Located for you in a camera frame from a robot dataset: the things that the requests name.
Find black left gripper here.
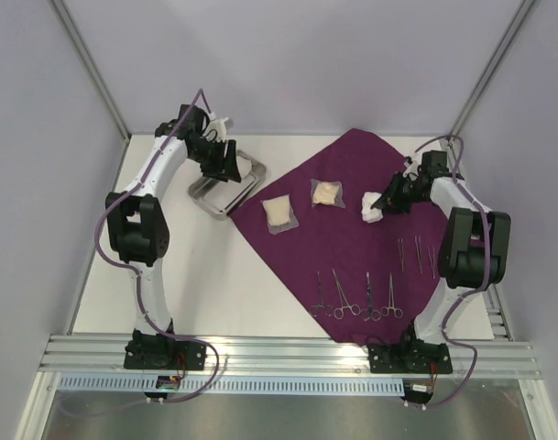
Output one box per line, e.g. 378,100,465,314
190,137,242,182

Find white gauze pad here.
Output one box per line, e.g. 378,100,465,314
361,192,384,224
236,156,252,180

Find clear packet beige gauze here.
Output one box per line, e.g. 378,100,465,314
261,194,299,235
311,179,345,208

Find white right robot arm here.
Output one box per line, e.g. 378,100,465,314
365,150,511,371

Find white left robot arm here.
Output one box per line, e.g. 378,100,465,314
105,104,242,336

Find steel instrument tray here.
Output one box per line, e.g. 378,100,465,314
188,149,268,220

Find steel tweezers left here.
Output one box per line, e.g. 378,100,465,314
398,237,406,272

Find steel tweezers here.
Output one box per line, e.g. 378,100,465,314
427,246,437,280
414,236,423,274
398,237,406,272

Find steel tweezers middle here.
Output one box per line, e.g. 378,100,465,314
414,236,423,274

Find purple cloth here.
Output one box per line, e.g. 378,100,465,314
231,129,447,345

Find steel tweezers right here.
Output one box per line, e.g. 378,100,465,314
427,246,437,280

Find steel forceps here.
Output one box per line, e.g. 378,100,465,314
332,269,361,320
380,274,403,319
309,272,334,318

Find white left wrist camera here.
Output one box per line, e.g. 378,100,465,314
204,117,233,142

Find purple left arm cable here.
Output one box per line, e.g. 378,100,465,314
93,89,232,416

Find black handled scissors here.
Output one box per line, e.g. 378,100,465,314
360,272,381,322

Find right aluminium side rail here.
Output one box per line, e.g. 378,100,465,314
436,136,511,340

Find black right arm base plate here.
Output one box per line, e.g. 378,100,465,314
367,341,454,375

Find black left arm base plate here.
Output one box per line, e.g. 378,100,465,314
124,330,206,371

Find right aluminium frame post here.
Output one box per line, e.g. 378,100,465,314
450,0,540,137

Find aluminium frame post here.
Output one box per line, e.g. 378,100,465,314
450,0,540,137
49,0,131,145

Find left aluminium frame post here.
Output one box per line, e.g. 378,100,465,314
49,0,131,145

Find aluminium front frame rail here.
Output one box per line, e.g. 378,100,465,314
38,334,542,380

